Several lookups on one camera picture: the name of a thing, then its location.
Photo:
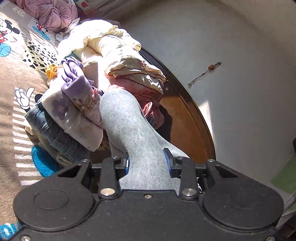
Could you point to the cream floral garment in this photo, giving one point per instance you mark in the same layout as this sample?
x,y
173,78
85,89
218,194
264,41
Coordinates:
x,y
69,120

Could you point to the wooden bed frame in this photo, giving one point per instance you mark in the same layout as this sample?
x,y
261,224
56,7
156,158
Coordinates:
x,y
185,120

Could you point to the cream quilted jacket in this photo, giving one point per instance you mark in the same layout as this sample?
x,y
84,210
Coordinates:
x,y
111,48

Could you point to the pink duvet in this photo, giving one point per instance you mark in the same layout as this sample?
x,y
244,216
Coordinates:
x,y
50,11

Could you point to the heathered light grey garment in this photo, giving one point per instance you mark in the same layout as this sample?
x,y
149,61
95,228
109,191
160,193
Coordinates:
x,y
129,129

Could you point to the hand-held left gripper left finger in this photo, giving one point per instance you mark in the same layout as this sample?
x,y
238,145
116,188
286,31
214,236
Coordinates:
x,y
126,165

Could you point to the orange garment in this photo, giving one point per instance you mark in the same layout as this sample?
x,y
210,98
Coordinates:
x,y
52,73

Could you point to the purple garment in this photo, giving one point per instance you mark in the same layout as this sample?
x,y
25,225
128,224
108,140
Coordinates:
x,y
74,78

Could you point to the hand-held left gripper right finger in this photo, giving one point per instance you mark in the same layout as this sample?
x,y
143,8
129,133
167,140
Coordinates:
x,y
167,157

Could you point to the green mat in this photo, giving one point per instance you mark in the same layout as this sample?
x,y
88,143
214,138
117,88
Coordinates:
x,y
284,176

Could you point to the pink red garment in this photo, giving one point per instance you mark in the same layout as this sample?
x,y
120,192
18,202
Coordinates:
x,y
143,97

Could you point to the white crumpled cloth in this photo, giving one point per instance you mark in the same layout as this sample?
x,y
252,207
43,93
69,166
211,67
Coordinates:
x,y
67,30

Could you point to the cartoon mouse printed blanket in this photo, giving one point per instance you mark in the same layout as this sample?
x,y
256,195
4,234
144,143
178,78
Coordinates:
x,y
13,104

